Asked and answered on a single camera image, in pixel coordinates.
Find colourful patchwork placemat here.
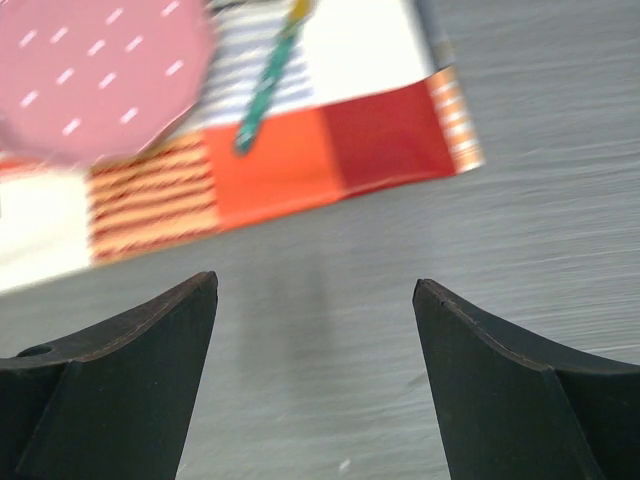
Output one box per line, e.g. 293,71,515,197
1,1,484,292

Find pink dotted plate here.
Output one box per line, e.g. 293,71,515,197
1,1,216,166

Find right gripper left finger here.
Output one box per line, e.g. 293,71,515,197
1,271,218,480

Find knife with teal handle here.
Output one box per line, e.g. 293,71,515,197
234,0,315,156

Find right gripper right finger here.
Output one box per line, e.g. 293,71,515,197
413,279,639,480

